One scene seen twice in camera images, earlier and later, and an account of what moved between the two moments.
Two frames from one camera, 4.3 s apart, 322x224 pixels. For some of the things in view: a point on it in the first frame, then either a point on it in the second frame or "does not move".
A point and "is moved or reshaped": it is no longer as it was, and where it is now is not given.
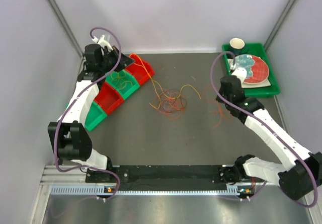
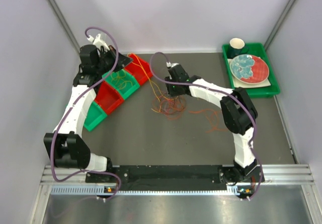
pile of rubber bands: (220, 109) is moved or reshaped
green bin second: (123, 82) does not move
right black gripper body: (223, 96) -> (172, 89)
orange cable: (171, 103) does not move
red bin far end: (140, 70) does not move
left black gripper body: (110, 60) does not move
